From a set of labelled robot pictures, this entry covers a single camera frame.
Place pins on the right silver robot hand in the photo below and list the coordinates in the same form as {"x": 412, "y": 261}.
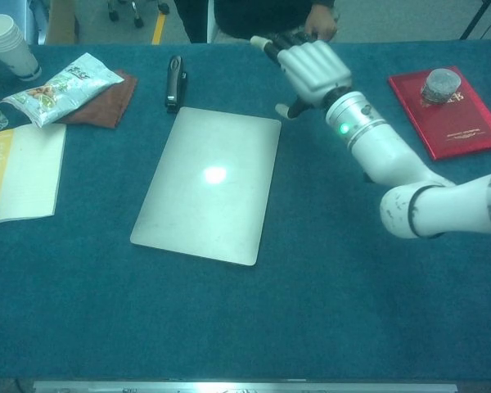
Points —
{"x": 315, "y": 69}

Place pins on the silver laptop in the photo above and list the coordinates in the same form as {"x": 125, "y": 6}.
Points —
{"x": 204, "y": 204}

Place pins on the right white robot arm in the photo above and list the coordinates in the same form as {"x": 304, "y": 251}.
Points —
{"x": 393, "y": 155}

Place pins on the person in dark clothes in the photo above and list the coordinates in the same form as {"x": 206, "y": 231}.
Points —
{"x": 245, "y": 16}

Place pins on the black stapler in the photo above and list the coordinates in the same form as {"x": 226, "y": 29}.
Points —
{"x": 175, "y": 82}

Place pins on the red hardcover certificate folder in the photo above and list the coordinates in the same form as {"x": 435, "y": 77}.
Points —
{"x": 458, "y": 131}

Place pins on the black tripod leg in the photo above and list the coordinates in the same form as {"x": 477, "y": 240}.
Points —
{"x": 476, "y": 18}

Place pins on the office chair wheel base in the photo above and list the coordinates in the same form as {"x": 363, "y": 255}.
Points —
{"x": 138, "y": 20}

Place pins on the brown folded cloth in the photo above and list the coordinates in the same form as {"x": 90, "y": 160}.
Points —
{"x": 110, "y": 106}

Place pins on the white nut snack bag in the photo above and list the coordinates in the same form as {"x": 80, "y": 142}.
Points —
{"x": 61, "y": 92}

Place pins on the brown cardboard box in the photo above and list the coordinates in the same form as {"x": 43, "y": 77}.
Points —
{"x": 61, "y": 24}

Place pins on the blue table cloth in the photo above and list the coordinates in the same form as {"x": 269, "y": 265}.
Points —
{"x": 229, "y": 319}

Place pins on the stack of paper cups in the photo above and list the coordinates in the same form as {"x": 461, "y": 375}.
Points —
{"x": 12, "y": 49}

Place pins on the white yellow Lexicon notebook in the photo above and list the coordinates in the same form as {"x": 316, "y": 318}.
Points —
{"x": 28, "y": 172}

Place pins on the aluminium profile rail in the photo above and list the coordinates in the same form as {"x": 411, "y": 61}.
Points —
{"x": 245, "y": 387}

